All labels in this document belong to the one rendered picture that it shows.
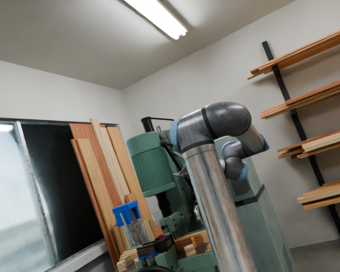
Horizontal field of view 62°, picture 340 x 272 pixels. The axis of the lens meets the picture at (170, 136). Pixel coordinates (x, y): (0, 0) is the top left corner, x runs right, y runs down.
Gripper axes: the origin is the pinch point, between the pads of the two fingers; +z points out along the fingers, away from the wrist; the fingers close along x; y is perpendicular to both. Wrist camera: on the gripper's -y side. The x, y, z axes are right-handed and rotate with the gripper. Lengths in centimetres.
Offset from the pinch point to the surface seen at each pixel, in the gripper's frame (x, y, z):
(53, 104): -145, -89, 105
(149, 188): 5.9, -13.3, 8.0
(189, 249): 31.9, -18.4, -12.6
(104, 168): -116, -140, 45
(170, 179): 0.5, -10.8, -2.0
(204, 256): 35.7, -16.3, -18.5
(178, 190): -2.3, -21.2, -8.7
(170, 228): 18.3, -25.5, -5.4
